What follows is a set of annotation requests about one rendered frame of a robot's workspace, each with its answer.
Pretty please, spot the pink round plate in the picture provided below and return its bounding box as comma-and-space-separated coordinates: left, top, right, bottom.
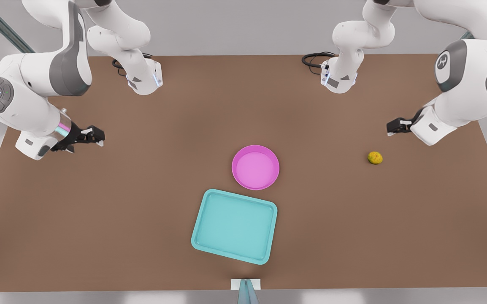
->
231, 145, 280, 191

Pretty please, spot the teal rectangular tray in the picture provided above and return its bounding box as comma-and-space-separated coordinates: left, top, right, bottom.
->
191, 188, 279, 266

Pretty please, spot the black cable loop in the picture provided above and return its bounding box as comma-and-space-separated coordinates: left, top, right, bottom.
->
112, 53, 154, 77
301, 52, 338, 77

